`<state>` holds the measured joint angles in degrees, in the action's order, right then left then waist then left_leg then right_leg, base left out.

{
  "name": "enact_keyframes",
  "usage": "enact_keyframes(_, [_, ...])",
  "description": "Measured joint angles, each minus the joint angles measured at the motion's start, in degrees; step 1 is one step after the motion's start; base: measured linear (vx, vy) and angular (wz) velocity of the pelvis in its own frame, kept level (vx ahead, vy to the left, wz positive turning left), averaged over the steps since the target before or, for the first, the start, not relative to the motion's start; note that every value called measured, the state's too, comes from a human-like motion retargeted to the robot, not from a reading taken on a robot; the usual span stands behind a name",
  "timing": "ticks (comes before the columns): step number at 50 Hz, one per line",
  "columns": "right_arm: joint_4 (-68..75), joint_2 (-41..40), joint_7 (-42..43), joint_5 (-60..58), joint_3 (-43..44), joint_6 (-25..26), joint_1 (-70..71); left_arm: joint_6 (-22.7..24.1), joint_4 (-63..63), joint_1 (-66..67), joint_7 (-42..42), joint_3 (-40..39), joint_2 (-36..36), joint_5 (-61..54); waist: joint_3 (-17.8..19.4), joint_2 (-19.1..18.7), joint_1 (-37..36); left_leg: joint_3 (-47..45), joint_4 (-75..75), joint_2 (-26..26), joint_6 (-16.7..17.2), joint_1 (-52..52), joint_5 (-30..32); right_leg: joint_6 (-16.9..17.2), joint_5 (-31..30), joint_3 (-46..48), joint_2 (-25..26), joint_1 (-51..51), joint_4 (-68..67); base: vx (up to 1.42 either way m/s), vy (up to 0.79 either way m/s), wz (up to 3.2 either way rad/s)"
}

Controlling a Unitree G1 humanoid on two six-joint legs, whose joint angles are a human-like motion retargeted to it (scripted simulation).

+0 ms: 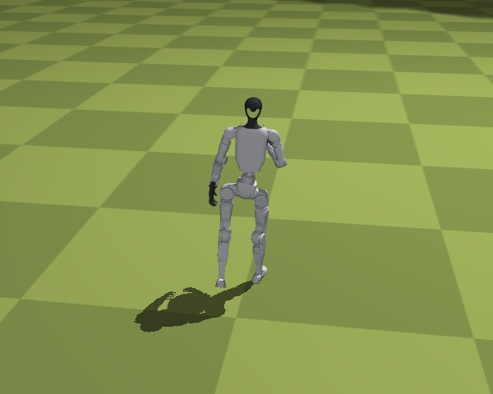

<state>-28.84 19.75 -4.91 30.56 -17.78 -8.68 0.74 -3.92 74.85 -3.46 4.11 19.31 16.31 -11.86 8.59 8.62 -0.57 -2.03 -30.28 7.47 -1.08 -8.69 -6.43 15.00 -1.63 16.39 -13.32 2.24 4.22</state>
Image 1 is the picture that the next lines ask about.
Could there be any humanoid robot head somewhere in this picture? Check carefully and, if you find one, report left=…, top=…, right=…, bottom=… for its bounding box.
left=243, top=97, right=262, bottom=129

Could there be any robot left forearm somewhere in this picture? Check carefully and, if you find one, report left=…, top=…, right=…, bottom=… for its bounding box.
left=210, top=154, right=223, bottom=186

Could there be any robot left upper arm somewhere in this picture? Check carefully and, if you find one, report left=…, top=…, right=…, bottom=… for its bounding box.
left=215, top=127, right=237, bottom=165

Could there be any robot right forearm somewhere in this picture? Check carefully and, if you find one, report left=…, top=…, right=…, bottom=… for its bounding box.
left=266, top=143, right=287, bottom=163

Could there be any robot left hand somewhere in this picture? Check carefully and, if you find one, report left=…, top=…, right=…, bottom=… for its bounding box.
left=209, top=181, right=218, bottom=206

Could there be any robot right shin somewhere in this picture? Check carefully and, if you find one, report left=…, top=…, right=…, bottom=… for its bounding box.
left=252, top=233, right=266, bottom=275

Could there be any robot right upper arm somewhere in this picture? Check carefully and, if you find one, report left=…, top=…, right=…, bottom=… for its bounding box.
left=267, top=129, right=287, bottom=168

